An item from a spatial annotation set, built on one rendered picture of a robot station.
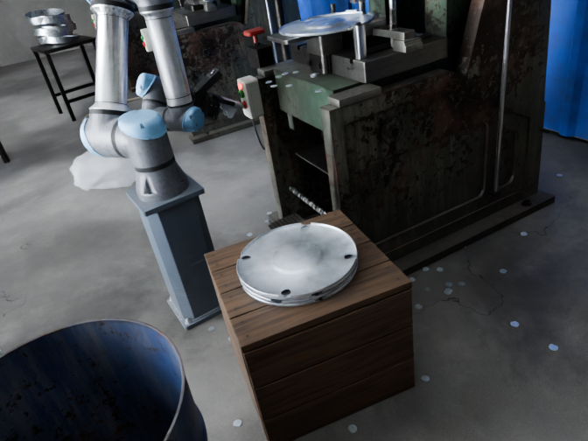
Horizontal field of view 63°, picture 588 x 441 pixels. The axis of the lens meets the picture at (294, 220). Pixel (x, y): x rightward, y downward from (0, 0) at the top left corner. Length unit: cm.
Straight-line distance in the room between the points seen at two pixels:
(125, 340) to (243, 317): 25
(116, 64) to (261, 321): 84
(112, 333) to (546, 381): 103
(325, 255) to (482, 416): 54
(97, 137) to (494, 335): 124
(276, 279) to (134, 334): 33
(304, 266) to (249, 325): 19
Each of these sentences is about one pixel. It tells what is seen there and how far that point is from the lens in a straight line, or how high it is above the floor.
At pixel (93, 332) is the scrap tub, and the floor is 45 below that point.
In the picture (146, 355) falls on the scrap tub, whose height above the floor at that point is 39.
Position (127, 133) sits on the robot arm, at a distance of 138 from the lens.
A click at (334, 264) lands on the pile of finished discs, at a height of 38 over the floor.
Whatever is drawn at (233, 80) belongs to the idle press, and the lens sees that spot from 314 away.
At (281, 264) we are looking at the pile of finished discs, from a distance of 114.
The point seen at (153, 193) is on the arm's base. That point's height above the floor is 48.
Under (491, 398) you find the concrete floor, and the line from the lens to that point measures 135.
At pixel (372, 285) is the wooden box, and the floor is 35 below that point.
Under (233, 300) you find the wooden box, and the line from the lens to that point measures 113.
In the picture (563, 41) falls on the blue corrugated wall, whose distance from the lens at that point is 258.
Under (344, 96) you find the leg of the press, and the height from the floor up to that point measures 64.
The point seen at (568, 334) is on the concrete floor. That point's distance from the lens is 154.
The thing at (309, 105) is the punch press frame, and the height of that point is 57.
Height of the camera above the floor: 106
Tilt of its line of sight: 31 degrees down
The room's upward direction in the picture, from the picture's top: 10 degrees counter-clockwise
